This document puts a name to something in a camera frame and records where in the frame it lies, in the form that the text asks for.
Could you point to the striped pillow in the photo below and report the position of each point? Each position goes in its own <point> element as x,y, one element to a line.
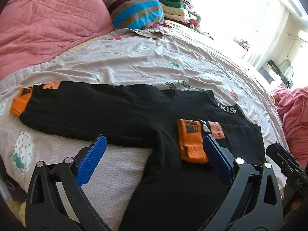
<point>134,9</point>

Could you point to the small colourful clutter pile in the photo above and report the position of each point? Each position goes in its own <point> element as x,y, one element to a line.
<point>241,43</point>

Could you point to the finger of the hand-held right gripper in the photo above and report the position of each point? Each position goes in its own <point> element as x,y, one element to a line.
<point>279,154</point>

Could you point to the stack of folded clothes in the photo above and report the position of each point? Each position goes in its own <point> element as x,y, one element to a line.
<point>175,12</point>

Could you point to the pink quilted blanket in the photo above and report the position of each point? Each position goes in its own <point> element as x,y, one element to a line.
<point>48,16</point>

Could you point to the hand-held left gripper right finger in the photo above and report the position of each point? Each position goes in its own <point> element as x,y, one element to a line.
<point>217,160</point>

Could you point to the crumpled pink blanket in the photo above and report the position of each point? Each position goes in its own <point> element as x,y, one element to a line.
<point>296,115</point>

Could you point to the printed mauve bed sheet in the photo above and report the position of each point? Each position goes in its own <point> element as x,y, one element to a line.
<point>144,60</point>

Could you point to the black sweatshirt with orange cuffs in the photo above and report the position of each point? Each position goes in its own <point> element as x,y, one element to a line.
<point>108,110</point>

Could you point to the white curtain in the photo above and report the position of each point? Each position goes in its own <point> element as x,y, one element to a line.
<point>264,41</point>

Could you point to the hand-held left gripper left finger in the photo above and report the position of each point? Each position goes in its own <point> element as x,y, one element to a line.
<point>92,160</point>

